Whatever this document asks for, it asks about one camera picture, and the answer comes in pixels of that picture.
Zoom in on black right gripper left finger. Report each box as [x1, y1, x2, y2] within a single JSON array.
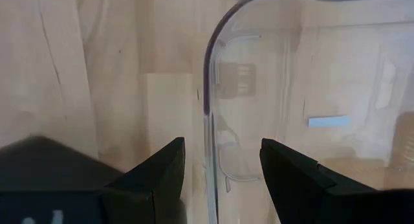
[[0, 136, 187, 224]]

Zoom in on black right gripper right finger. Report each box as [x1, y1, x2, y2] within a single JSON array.
[[259, 138, 414, 224]]

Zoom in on clear plastic storage bin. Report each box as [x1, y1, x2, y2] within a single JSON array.
[[202, 0, 414, 224]]

